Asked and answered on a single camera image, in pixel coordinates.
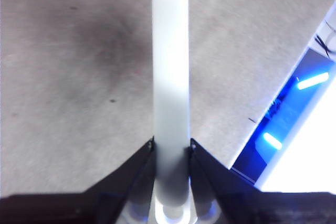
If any grey-handled sponge cup brush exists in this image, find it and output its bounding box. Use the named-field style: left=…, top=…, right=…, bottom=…
left=148, top=0, right=197, bottom=224

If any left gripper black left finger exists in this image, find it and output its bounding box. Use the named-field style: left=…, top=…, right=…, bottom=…
left=0, top=136, right=156, bottom=224

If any blue-lit equipment panel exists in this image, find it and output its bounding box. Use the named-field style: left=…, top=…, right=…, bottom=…
left=230, top=48, right=336, bottom=185

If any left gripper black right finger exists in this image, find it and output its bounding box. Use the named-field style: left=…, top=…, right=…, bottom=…
left=190, top=137, right=336, bottom=224

